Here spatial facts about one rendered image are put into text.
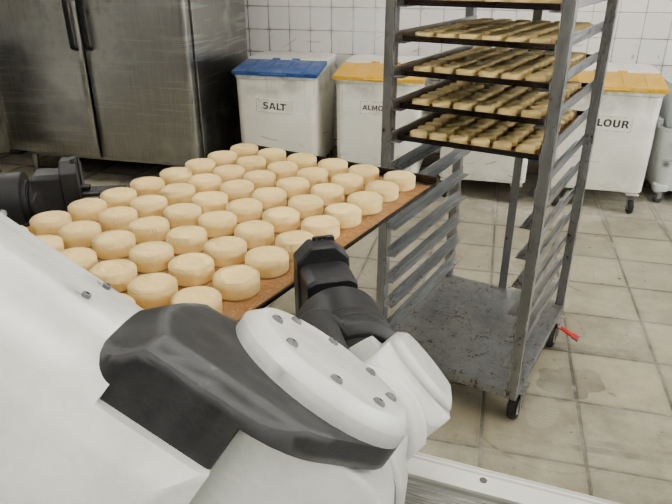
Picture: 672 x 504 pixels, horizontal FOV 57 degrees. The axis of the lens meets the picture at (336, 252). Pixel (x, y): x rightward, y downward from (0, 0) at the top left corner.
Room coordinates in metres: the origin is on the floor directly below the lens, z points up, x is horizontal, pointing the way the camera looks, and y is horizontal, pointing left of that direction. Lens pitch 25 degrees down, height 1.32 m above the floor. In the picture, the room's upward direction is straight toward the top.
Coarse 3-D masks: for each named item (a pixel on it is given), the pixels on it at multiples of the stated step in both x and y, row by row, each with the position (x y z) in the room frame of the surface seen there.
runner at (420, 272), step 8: (456, 232) 2.27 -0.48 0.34; (448, 240) 2.20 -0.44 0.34; (456, 240) 2.24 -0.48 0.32; (440, 248) 2.13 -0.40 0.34; (448, 248) 2.17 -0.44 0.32; (432, 256) 2.06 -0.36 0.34; (440, 256) 2.10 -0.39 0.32; (424, 264) 2.00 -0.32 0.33; (432, 264) 2.03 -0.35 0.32; (416, 272) 1.94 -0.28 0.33; (424, 272) 1.96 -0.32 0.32; (408, 280) 1.88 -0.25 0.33; (416, 280) 1.90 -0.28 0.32; (400, 288) 1.83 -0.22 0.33; (408, 288) 1.85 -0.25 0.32; (392, 296) 1.78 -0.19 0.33; (400, 296) 1.79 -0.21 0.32; (384, 304) 1.73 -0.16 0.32; (392, 304) 1.74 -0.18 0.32
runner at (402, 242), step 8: (456, 192) 2.23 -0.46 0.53; (448, 200) 2.16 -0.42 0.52; (456, 200) 2.22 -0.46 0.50; (440, 208) 2.10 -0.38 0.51; (448, 208) 2.13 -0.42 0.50; (432, 216) 2.04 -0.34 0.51; (440, 216) 2.05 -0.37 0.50; (416, 224) 1.92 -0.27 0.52; (424, 224) 1.98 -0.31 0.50; (432, 224) 1.98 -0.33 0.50; (408, 232) 1.86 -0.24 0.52; (416, 232) 1.91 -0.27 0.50; (400, 240) 1.81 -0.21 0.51; (408, 240) 1.84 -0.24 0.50; (392, 248) 1.76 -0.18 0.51; (400, 248) 1.78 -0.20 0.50; (392, 256) 1.72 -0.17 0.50
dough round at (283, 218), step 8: (272, 208) 0.77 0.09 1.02; (280, 208) 0.78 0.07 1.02; (288, 208) 0.78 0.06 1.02; (264, 216) 0.75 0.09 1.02; (272, 216) 0.75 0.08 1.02; (280, 216) 0.75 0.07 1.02; (288, 216) 0.75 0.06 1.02; (296, 216) 0.75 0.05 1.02; (272, 224) 0.74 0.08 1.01; (280, 224) 0.74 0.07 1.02; (288, 224) 0.74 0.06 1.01; (296, 224) 0.75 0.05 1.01; (280, 232) 0.74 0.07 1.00
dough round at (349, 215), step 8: (328, 208) 0.78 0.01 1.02; (336, 208) 0.78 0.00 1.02; (344, 208) 0.78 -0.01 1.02; (352, 208) 0.78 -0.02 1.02; (360, 208) 0.78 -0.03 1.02; (336, 216) 0.75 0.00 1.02; (344, 216) 0.75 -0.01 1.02; (352, 216) 0.75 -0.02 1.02; (360, 216) 0.77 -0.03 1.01; (344, 224) 0.75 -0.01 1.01; (352, 224) 0.75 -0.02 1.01
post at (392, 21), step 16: (384, 48) 1.75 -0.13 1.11; (384, 64) 1.74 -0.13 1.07; (384, 80) 1.74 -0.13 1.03; (384, 96) 1.74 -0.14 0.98; (384, 112) 1.74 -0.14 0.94; (384, 128) 1.74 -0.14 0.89; (384, 144) 1.74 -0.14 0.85; (384, 160) 1.74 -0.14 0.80; (384, 224) 1.74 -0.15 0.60; (384, 240) 1.73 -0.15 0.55; (384, 256) 1.73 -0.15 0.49; (384, 272) 1.73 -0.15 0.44; (384, 288) 1.73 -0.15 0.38
